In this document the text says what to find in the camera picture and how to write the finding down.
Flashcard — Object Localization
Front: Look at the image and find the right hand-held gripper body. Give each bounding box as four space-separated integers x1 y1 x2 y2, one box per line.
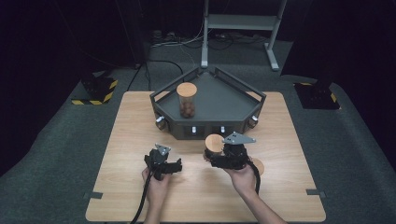
221 131 257 171

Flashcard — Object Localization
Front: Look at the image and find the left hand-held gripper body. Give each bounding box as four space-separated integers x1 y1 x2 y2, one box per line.
144 143 176 181

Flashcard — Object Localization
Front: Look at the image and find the short glass jar wooden lid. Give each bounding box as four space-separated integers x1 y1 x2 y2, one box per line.
204 133 226 157
250 157 266 176

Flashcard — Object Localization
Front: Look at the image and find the dark grey corner rack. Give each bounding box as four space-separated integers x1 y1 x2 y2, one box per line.
149 65 267 141

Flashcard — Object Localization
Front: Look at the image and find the person's left hand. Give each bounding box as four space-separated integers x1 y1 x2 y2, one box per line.
141 166 172 207

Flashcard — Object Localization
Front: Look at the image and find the person's right hand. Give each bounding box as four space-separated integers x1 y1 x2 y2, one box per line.
223 163 262 199

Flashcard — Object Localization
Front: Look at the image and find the grey tape strip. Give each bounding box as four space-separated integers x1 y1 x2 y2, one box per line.
305 189 327 199
83 190 104 200

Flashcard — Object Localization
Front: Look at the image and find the black base with hazard stripes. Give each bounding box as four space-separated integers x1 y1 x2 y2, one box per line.
293 78 341 110
71 73 120 106

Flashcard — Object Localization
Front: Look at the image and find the grey metal stand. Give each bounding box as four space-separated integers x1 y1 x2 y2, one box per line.
200 0 288 72

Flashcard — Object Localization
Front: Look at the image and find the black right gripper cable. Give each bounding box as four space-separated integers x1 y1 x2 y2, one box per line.
247 158 262 196

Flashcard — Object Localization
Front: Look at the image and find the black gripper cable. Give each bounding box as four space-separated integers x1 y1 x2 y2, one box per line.
247 158 262 196
130 169 156 224

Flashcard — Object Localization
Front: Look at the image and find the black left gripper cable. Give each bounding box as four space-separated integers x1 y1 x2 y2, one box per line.
130 169 156 224

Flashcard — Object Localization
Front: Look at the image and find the black floor cable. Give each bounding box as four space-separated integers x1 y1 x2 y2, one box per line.
126 59 185 91

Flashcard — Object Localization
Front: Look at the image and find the tangle of black cables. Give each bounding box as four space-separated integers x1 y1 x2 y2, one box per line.
207 32 269 50

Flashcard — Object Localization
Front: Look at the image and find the white floor cable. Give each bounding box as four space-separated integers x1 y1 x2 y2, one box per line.
151 18 207 49

